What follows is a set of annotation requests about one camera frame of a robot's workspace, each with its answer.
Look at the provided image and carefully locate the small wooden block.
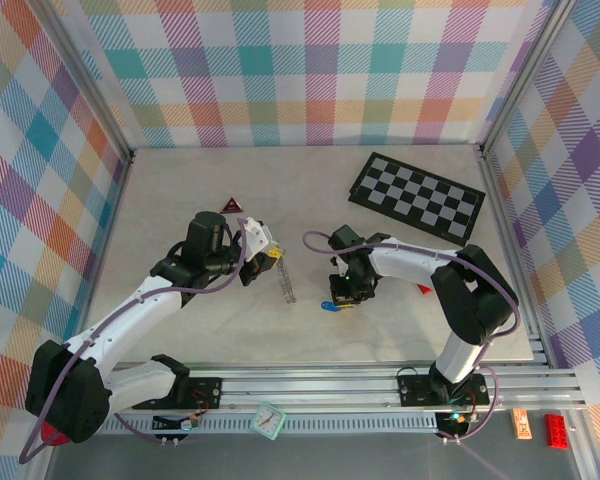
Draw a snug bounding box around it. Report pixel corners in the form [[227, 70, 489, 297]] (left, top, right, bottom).
[[510, 407, 534, 441]]

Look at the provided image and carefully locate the aluminium side rail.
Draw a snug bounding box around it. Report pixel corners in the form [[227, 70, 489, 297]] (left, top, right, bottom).
[[478, 149, 554, 369], [69, 149, 137, 369]]

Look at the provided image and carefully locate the teal square clock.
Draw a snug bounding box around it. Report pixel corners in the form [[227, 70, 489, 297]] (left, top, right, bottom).
[[249, 401, 287, 441]]

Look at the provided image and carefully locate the black and white chessboard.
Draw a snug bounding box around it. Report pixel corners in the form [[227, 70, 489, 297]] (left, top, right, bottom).
[[347, 151, 487, 248]]

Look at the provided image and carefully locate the slotted grey cable duct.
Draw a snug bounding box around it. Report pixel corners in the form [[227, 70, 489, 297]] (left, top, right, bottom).
[[102, 415, 439, 434]]

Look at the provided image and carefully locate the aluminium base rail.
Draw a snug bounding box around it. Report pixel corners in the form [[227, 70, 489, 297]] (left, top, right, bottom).
[[104, 363, 584, 416]]

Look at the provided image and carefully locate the silver keyring chain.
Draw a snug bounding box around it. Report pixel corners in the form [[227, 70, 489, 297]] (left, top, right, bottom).
[[276, 258, 298, 305]]

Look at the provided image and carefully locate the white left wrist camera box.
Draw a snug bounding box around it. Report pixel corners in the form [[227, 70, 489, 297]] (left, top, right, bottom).
[[239, 216, 274, 262]]

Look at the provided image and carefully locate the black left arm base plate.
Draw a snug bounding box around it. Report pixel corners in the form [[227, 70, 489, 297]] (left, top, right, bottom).
[[179, 377, 225, 410]]

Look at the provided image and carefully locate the aluminium frame post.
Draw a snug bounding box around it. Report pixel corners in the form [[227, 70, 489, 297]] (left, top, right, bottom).
[[478, 0, 577, 157], [34, 0, 137, 164]]

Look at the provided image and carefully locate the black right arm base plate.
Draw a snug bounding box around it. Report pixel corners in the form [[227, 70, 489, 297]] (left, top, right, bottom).
[[397, 369, 491, 407]]

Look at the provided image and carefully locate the red toy brick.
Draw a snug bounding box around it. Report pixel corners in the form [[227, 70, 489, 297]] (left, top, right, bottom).
[[544, 413, 571, 450]]

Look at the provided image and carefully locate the small black controller board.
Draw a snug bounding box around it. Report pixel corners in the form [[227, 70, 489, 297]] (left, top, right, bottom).
[[437, 410, 470, 437], [152, 410, 204, 432]]

